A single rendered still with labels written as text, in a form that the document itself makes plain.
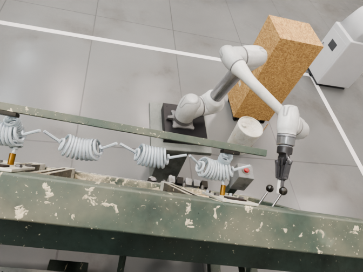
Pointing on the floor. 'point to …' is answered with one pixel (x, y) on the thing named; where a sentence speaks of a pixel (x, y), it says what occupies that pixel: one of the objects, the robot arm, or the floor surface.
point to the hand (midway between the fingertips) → (280, 187)
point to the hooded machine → (341, 54)
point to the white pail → (246, 131)
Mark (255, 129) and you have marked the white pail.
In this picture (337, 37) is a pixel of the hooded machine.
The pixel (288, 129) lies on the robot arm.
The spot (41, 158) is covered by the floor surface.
